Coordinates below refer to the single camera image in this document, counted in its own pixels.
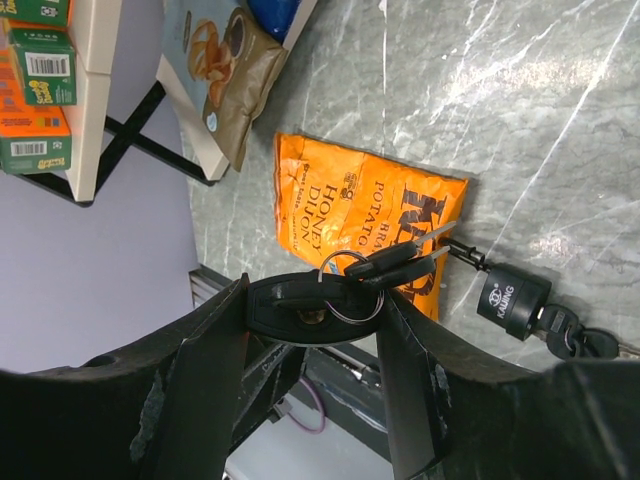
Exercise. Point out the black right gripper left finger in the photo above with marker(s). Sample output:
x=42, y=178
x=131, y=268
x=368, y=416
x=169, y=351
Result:
x=162, y=407

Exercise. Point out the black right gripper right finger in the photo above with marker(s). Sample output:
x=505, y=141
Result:
x=454, y=411

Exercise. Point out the black Kaijing padlock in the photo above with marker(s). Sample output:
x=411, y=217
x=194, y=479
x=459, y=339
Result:
x=511, y=297

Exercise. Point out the orange padlock key bunch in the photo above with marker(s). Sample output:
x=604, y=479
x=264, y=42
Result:
x=341, y=301

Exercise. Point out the black padlock key bunch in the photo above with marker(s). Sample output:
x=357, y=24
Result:
x=566, y=337

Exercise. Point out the orange Kettle chips bag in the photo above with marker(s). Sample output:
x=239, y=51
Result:
x=330, y=199

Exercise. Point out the beige black shelf rack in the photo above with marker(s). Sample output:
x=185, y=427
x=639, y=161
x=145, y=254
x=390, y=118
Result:
x=98, y=30

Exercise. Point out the left orange green box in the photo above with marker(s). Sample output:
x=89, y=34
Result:
x=34, y=139

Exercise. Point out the orange green box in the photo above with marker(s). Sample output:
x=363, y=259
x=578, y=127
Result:
x=34, y=139
x=55, y=13
x=43, y=60

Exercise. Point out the brown pretzel snack bag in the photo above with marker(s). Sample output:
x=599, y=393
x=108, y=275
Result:
x=217, y=67

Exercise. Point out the middle orange green box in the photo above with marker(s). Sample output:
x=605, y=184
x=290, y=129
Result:
x=43, y=60

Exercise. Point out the blue Doritos bag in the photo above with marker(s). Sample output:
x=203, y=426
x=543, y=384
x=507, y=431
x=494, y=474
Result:
x=274, y=16

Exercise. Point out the right orange green box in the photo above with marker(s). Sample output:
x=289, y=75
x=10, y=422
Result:
x=55, y=13

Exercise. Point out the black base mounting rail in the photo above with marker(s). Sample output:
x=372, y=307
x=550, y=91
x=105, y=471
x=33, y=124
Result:
x=341, y=383

